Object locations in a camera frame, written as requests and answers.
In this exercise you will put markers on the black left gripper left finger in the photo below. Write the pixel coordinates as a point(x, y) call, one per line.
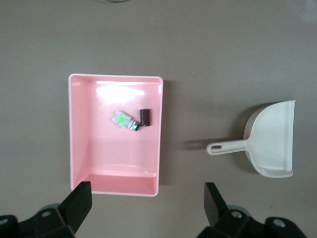
point(76, 203)

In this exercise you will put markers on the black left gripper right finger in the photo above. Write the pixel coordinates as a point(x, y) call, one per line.
point(215, 205)

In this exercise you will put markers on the beige plastic dustpan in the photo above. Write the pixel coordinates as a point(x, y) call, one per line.
point(272, 138)

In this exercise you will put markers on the white green electronic switch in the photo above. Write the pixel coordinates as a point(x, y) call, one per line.
point(121, 119)

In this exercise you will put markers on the dark brown electronic component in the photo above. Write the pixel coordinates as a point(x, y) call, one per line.
point(145, 117)

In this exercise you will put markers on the pink plastic bin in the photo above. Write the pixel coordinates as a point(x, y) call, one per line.
point(119, 158)

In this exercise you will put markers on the brown table mat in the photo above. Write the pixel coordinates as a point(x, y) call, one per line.
point(198, 49)

